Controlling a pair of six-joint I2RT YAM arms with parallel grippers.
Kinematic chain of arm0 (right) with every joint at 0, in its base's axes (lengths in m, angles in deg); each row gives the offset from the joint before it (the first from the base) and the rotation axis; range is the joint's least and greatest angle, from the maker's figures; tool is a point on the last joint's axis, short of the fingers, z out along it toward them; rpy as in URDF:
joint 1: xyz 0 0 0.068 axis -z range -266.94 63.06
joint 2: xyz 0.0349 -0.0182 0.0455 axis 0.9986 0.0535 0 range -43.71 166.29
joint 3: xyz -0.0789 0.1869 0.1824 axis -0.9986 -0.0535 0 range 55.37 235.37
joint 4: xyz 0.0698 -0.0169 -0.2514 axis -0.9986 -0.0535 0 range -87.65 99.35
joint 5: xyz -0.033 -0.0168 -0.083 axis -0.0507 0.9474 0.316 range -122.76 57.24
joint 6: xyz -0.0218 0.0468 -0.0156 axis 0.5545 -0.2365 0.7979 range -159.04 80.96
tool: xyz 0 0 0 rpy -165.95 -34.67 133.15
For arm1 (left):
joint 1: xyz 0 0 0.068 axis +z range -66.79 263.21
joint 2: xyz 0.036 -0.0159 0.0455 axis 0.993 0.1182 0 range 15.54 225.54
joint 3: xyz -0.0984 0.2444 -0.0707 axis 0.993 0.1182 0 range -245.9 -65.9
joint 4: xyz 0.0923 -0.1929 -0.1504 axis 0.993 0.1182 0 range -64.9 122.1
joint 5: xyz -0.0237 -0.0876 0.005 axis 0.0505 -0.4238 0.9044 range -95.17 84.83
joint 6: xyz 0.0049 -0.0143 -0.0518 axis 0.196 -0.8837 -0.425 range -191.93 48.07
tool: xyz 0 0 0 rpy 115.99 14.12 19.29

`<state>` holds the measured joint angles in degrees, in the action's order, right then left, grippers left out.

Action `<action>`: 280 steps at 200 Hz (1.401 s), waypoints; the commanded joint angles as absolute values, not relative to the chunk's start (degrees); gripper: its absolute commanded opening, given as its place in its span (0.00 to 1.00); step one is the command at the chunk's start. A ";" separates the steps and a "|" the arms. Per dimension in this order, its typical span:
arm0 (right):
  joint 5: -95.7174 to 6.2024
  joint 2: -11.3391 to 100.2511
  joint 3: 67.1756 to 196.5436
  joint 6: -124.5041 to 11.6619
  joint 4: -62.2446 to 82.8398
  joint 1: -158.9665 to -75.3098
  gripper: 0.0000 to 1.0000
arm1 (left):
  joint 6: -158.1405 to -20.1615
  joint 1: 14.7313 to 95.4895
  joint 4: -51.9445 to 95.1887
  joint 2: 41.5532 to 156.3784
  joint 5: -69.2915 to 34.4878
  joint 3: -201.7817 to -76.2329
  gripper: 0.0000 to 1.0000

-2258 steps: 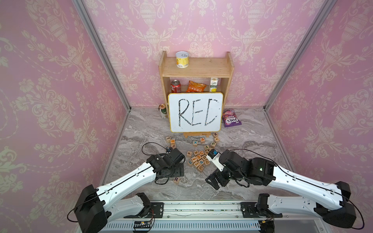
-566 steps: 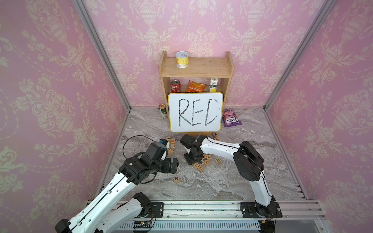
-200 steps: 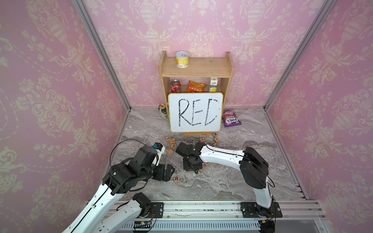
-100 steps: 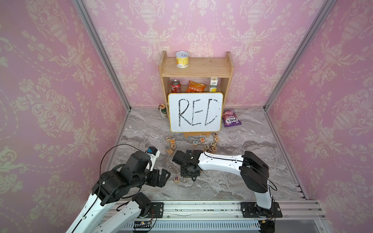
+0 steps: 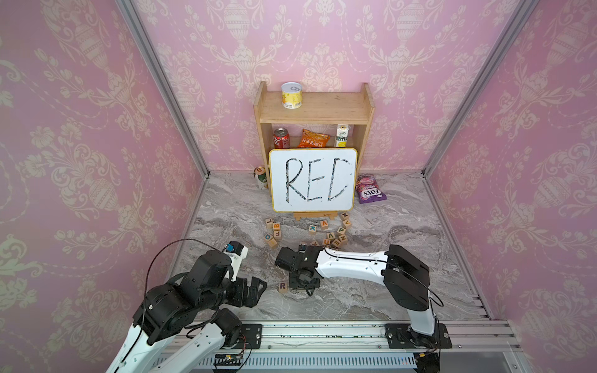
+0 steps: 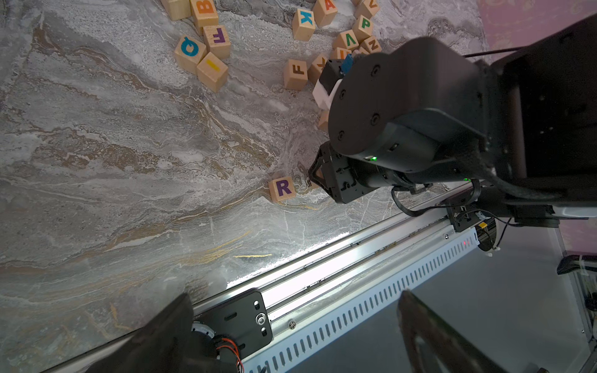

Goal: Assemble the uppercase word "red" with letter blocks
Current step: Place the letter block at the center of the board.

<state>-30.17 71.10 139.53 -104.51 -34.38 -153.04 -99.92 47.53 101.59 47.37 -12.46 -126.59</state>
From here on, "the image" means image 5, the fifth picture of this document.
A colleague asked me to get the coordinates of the yellow framed whiteboard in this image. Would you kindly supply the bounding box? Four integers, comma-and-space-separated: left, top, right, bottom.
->
269, 148, 358, 213

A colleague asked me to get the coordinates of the white green drink carton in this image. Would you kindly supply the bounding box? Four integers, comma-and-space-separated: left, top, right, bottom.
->
335, 124, 350, 148

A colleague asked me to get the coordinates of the red soda can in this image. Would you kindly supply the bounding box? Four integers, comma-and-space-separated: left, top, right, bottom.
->
273, 127, 291, 149

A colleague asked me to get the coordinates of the yellow white can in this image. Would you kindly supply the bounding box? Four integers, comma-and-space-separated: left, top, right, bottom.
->
281, 82, 303, 110

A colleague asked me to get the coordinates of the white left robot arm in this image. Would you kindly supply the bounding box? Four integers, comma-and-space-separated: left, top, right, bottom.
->
108, 241, 267, 372

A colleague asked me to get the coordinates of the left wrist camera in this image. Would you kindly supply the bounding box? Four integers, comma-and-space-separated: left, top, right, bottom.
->
223, 241, 248, 282

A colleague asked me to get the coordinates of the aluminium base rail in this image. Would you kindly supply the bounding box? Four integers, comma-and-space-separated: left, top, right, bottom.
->
120, 319, 523, 373

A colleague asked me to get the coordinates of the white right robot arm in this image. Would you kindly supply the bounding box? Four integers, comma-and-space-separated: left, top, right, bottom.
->
275, 245, 452, 352

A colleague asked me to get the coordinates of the wooden shelf rack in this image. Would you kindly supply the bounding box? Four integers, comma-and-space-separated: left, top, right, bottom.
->
253, 82, 376, 177

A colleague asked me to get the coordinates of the purple R letter block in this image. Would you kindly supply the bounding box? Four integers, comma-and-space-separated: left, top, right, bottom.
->
278, 281, 289, 295

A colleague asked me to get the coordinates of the wooden whiteboard stand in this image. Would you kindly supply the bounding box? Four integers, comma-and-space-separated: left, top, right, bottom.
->
293, 211, 337, 221

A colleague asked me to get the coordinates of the purple candy bag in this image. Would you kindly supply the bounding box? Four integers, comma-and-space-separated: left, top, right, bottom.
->
356, 175, 387, 205

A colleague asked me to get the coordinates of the orange snack bag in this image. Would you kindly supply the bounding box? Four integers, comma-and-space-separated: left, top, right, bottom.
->
298, 129, 331, 149

